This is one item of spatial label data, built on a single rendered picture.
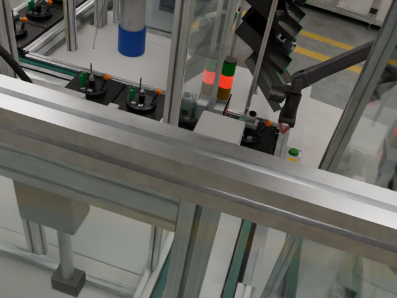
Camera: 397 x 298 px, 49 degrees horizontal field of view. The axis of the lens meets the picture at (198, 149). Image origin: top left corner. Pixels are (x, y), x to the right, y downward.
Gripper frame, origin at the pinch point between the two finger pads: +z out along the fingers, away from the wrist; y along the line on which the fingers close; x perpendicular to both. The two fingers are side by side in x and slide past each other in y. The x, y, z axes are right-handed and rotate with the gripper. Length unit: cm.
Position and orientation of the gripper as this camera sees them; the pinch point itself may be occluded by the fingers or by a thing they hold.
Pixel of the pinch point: (282, 131)
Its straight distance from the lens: 188.6
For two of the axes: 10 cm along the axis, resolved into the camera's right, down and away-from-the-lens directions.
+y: -2.7, 6.1, -7.4
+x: 9.6, 2.6, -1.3
